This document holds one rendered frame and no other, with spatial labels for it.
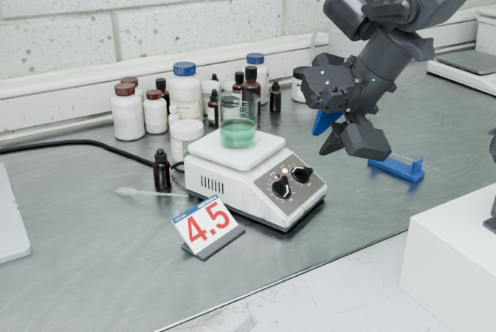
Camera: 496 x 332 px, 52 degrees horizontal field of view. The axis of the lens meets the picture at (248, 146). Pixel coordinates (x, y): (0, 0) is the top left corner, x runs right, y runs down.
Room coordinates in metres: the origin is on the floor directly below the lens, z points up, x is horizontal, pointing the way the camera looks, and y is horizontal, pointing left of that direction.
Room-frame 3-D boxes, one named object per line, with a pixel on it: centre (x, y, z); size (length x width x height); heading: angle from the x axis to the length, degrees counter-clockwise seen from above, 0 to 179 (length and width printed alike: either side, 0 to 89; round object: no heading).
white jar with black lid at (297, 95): (1.17, -0.14, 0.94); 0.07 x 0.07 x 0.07
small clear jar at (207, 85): (1.09, 0.09, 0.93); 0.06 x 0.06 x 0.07
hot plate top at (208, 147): (0.74, 0.02, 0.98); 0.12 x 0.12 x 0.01; 54
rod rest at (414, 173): (0.81, -0.27, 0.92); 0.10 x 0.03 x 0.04; 44
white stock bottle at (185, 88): (1.03, 0.13, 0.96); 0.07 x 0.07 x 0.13
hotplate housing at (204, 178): (0.73, 0.00, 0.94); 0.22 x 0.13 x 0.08; 54
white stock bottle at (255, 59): (1.15, -0.02, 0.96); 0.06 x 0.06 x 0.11
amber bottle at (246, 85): (1.08, -0.01, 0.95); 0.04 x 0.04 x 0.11
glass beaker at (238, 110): (0.74, 0.01, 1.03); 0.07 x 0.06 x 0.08; 77
